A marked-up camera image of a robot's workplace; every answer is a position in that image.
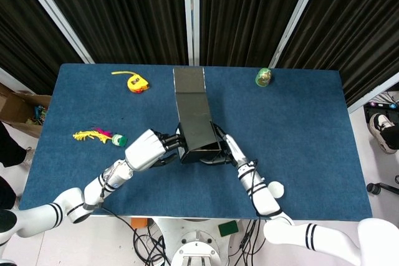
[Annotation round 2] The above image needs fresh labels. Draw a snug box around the black cardboard box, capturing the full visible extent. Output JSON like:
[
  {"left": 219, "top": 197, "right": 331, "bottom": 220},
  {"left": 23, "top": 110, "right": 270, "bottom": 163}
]
[{"left": 172, "top": 67, "right": 224, "bottom": 165}]

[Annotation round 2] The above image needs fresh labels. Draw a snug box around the black floor cable bundle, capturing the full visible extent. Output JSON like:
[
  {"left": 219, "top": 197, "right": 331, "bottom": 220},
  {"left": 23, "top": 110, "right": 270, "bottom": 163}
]
[
  {"left": 235, "top": 219, "right": 269, "bottom": 266},
  {"left": 132, "top": 218, "right": 171, "bottom": 266}
]

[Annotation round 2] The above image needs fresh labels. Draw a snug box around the feather shuttlecock green base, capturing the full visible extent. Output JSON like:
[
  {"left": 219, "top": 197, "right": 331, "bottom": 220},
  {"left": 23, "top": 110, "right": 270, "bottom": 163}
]
[{"left": 72, "top": 126, "right": 128, "bottom": 148}]

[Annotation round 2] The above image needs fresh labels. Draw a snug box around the white frame post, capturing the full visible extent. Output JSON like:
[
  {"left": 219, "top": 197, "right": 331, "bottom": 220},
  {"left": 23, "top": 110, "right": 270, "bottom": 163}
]
[
  {"left": 14, "top": 0, "right": 95, "bottom": 64},
  {"left": 269, "top": 0, "right": 327, "bottom": 69},
  {"left": 0, "top": 66, "right": 35, "bottom": 95},
  {"left": 182, "top": 0, "right": 200, "bottom": 67},
  {"left": 347, "top": 71, "right": 399, "bottom": 114}
]

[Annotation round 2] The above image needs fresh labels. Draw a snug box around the grey shoe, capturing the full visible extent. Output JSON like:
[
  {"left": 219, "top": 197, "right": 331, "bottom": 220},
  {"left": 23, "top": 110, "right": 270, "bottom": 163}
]
[{"left": 22, "top": 146, "right": 34, "bottom": 167}]

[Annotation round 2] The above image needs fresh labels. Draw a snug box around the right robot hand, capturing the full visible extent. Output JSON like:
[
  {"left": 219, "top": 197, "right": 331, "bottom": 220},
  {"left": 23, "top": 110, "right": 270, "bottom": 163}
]
[{"left": 199, "top": 124, "right": 252, "bottom": 169}]

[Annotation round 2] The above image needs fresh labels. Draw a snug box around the brown cardboard storage box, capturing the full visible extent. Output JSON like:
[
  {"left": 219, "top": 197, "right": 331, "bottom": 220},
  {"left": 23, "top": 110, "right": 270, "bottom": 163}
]
[{"left": 0, "top": 82, "right": 52, "bottom": 138}]

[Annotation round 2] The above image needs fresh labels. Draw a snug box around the black pleated curtain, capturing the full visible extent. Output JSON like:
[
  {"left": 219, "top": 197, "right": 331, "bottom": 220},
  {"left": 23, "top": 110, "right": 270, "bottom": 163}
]
[
  {"left": 0, "top": 0, "right": 84, "bottom": 95},
  {"left": 198, "top": 0, "right": 322, "bottom": 67},
  {"left": 276, "top": 0, "right": 399, "bottom": 108},
  {"left": 31, "top": 0, "right": 190, "bottom": 66}
]

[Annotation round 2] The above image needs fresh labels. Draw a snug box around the white robot torso base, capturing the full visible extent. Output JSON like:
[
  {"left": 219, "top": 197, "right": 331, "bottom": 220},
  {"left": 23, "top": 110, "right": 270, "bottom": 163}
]
[{"left": 154, "top": 217, "right": 243, "bottom": 266}]

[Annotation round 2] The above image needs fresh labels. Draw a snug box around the green nesting doll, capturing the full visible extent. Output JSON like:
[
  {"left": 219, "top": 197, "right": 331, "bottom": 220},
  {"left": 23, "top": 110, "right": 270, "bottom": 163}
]
[{"left": 254, "top": 67, "right": 272, "bottom": 87}]

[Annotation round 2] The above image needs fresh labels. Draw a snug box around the black chair base caster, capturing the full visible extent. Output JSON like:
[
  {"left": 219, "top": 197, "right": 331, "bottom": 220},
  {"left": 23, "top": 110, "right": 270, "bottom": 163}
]
[{"left": 366, "top": 181, "right": 399, "bottom": 197}]

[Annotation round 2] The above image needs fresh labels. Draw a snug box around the black trouser leg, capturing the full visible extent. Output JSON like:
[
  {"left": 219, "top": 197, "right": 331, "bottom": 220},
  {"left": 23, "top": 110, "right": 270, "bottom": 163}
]
[
  {"left": 382, "top": 124, "right": 399, "bottom": 150},
  {"left": 0, "top": 175, "right": 16, "bottom": 211},
  {"left": 0, "top": 121, "right": 27, "bottom": 169}
]

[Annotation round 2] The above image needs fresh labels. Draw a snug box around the orange block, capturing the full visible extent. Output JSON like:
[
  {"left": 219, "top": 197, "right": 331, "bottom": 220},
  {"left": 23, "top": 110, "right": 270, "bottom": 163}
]
[{"left": 130, "top": 217, "right": 149, "bottom": 229}]

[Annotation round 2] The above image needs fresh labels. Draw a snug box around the yellow tape measure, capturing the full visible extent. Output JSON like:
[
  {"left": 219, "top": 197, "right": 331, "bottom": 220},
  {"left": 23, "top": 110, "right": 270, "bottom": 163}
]
[{"left": 111, "top": 71, "right": 150, "bottom": 95}]

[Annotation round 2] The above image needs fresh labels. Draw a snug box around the colourful toys pile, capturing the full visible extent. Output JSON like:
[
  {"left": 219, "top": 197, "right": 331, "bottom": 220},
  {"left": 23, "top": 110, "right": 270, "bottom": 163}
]
[{"left": 26, "top": 105, "right": 48, "bottom": 126}]

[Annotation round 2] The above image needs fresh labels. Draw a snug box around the green block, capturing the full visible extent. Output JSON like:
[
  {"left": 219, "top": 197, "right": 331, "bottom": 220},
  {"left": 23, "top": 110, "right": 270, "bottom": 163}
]
[{"left": 218, "top": 220, "right": 240, "bottom": 238}]

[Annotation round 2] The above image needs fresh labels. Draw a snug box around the white and black sneaker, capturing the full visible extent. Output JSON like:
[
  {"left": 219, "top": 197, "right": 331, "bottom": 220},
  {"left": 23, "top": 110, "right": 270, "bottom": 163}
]
[{"left": 368, "top": 113, "right": 398, "bottom": 154}]

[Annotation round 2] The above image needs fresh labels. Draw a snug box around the blue table mat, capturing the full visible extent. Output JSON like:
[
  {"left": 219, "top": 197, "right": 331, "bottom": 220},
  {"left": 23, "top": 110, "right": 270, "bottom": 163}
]
[{"left": 17, "top": 62, "right": 373, "bottom": 222}]

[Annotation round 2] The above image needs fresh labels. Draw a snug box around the white round jar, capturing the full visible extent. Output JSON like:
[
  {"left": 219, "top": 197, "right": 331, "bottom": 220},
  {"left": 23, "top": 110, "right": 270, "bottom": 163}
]
[{"left": 269, "top": 181, "right": 285, "bottom": 199}]

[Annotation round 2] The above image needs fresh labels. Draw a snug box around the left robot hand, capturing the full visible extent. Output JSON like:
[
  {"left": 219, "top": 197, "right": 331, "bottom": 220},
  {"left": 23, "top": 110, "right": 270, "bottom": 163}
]
[{"left": 124, "top": 128, "right": 185, "bottom": 173}]

